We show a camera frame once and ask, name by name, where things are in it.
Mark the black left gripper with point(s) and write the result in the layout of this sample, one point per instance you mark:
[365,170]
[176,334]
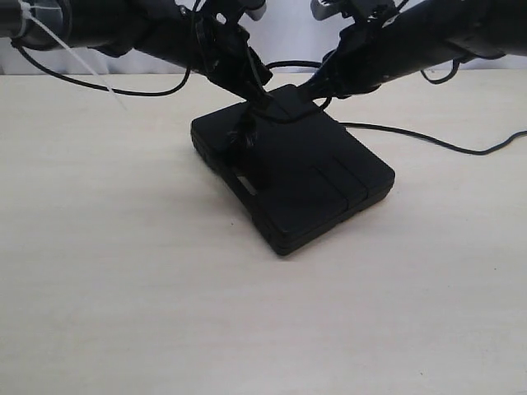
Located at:
[228,61]

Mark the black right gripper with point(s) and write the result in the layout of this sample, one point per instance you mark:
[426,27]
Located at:
[352,67]

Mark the black plastic carrying case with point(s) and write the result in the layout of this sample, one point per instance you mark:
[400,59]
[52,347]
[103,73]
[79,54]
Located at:
[297,181]

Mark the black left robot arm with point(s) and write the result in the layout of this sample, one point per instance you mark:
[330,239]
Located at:
[160,29]

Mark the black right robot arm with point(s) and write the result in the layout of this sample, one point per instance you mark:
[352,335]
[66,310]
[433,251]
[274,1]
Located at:
[435,32]

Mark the white backdrop curtain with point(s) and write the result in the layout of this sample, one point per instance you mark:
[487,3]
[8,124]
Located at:
[287,31]

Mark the white zip tie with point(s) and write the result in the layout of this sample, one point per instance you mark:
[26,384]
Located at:
[28,15]

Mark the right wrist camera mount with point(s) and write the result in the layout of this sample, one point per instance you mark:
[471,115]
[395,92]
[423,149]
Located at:
[324,9]

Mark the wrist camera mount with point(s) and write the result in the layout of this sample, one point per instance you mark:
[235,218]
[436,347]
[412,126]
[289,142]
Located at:
[254,9]
[324,9]

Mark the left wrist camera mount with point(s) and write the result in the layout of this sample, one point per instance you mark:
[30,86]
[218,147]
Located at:
[254,9]

